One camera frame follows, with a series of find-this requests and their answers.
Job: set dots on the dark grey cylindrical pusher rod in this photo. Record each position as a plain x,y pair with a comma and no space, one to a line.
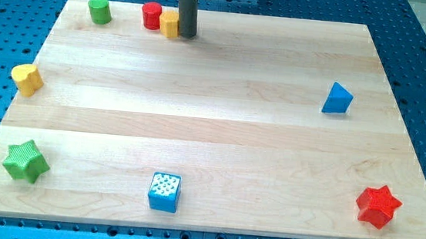
188,18

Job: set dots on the light wooden board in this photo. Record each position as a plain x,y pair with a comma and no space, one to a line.
236,112

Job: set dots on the yellow hexagon block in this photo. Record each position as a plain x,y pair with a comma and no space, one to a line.
169,24

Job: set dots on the red cylinder block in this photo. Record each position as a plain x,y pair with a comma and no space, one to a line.
151,12

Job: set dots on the red star block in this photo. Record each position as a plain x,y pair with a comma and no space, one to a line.
377,206

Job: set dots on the green cylinder block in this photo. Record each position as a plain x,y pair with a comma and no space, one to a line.
100,11

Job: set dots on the blue cube block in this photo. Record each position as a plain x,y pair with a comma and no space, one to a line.
164,192

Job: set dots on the yellow heart block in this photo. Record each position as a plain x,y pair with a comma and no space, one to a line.
27,78

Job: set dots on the green star block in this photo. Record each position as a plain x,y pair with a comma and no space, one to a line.
25,162

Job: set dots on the blue triangle block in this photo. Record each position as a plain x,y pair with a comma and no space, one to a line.
338,100

